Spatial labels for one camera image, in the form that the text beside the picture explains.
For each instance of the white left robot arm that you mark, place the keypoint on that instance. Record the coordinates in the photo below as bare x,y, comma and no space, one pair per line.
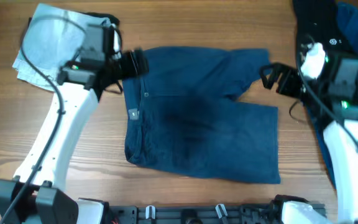
36,194

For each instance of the black folded garment under jeans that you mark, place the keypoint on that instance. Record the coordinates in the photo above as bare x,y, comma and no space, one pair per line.
106,20

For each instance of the dark blue denim shorts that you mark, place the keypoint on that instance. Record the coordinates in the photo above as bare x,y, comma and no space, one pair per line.
185,116

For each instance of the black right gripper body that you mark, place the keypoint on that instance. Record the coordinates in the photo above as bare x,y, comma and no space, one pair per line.
284,82

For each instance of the light blue folded jeans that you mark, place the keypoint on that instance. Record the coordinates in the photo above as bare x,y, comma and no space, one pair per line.
50,42

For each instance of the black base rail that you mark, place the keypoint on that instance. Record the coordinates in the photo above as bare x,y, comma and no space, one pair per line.
234,214

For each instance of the black shirt with logo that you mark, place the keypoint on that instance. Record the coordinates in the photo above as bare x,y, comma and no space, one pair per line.
325,58

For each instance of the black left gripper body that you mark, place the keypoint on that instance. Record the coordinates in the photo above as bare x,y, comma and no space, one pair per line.
134,63

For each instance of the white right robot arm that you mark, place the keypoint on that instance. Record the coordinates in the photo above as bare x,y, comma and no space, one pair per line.
337,121

